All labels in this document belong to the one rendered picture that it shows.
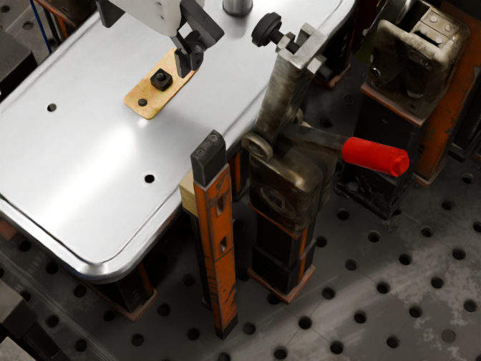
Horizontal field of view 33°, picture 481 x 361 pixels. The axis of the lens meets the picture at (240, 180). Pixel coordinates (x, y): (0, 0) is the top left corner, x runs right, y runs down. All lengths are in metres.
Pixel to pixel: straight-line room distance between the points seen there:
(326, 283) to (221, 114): 0.34
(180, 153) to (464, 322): 0.46
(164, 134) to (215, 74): 0.09
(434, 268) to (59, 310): 0.49
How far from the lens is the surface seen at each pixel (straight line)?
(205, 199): 0.64
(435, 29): 0.82
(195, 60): 0.74
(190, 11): 0.68
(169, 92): 0.84
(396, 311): 1.08
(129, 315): 1.06
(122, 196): 0.80
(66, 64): 0.88
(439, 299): 1.09
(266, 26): 0.62
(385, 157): 0.65
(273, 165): 0.74
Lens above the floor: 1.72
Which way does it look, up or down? 65 degrees down
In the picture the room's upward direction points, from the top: 2 degrees counter-clockwise
